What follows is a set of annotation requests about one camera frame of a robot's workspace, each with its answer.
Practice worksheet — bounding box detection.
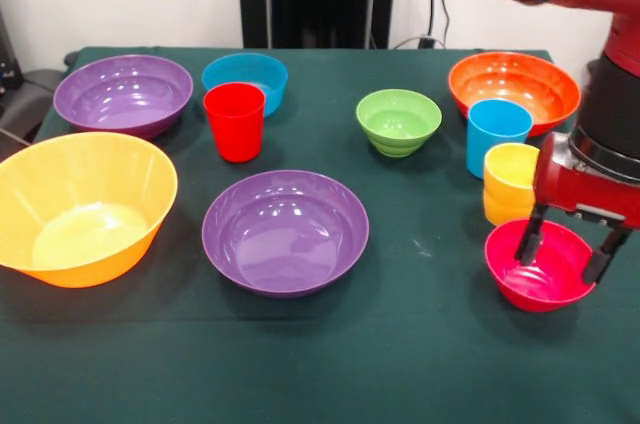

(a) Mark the green bowl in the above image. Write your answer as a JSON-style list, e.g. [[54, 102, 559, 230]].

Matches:
[[355, 88, 443, 159]]

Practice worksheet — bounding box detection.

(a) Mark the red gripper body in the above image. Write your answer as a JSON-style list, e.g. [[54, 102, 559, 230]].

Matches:
[[532, 132, 640, 230]]

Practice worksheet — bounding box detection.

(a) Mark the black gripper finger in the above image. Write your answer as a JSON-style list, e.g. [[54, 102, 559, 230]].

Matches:
[[582, 226, 632, 285], [514, 203, 546, 266]]

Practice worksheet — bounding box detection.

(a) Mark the black wheeled base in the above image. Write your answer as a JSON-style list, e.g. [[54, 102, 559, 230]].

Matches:
[[0, 68, 69, 145], [585, 59, 601, 95]]

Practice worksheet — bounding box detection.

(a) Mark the blue cup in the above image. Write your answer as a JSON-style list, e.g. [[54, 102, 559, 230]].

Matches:
[[466, 98, 534, 180]]

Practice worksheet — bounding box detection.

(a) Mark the pink bowl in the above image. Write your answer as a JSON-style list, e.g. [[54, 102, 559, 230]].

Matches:
[[484, 218, 598, 314]]

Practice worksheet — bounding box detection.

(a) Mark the white wall cable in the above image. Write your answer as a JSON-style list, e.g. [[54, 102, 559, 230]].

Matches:
[[392, 32, 449, 50]]

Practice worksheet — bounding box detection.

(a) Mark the blue bowl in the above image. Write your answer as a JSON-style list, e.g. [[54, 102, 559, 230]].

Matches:
[[201, 52, 289, 118]]

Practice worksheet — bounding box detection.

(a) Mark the red cup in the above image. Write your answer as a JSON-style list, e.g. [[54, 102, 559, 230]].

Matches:
[[202, 82, 267, 164]]

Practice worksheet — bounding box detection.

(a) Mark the large yellow bowl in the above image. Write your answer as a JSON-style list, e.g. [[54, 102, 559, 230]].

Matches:
[[0, 131, 179, 289]]

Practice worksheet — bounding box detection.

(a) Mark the dark green tablecloth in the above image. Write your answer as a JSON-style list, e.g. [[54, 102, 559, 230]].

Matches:
[[0, 46, 640, 424]]

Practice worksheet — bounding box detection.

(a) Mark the yellow cup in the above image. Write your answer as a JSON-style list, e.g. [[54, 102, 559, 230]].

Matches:
[[482, 186, 539, 228], [483, 142, 542, 198]]

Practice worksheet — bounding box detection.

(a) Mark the orange-red bowl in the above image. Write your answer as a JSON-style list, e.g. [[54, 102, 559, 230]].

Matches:
[[447, 51, 582, 138]]

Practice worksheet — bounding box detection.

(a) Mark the purple bowl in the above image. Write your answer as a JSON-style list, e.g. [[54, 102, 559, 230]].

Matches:
[[53, 54, 195, 140], [202, 169, 371, 300]]

